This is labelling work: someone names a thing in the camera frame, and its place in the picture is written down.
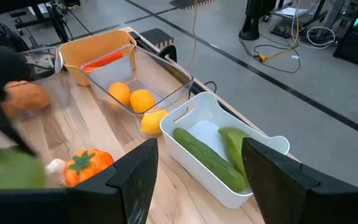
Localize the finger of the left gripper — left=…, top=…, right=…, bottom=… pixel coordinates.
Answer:
left=0, top=102, right=37, bottom=156

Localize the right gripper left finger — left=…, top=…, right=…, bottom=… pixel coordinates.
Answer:
left=0, top=138, right=159, bottom=224

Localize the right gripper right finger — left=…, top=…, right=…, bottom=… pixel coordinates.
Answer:
left=242, top=137, right=358, bottom=224

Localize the orange tomato green calyx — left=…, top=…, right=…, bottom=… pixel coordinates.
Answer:
left=63, top=148, right=115, bottom=188

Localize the brown bread loaf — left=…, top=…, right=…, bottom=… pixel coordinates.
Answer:
left=3, top=80, right=51, bottom=111

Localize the green chayote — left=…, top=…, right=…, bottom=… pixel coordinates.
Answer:
left=0, top=148, right=47, bottom=190

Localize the small beige garlic bulb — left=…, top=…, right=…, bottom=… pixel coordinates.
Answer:
left=44, top=158, right=67, bottom=175

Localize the yellow lemon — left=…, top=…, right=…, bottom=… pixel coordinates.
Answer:
left=140, top=108, right=170, bottom=136

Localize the light green zucchini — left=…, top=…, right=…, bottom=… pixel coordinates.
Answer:
left=218, top=126, right=251, bottom=181

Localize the dark green cucumber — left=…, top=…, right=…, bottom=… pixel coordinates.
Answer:
left=173, top=127, right=248, bottom=193

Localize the round yellow citrus fruit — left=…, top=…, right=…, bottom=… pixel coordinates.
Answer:
left=129, top=89, right=156, bottom=114

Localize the orange citrus fruit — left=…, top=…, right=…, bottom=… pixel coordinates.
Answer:
left=108, top=82, right=132, bottom=107

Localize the orange carrot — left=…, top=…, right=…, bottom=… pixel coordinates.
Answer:
left=82, top=50, right=124, bottom=73

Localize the clear plastic bin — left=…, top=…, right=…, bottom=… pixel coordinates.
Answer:
left=4, top=46, right=65, bottom=121
left=80, top=44, right=195, bottom=116

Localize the orange plastic basket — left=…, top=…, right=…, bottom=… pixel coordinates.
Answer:
left=58, top=29, right=137, bottom=87

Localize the white plastic basket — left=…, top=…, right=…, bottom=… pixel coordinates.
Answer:
left=159, top=91, right=291, bottom=210

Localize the black stand base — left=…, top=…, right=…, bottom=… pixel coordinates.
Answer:
left=238, top=0, right=278, bottom=41

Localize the black floor cable loop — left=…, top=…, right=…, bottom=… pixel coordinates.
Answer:
left=239, top=39, right=301, bottom=75

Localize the yellow cable with plug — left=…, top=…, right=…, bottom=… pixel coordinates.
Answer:
left=258, top=0, right=301, bottom=62

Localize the white coiled cable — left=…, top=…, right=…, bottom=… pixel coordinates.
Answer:
left=306, top=26, right=336, bottom=47

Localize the long yellow floor cable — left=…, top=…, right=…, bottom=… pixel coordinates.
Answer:
left=186, top=0, right=198, bottom=71

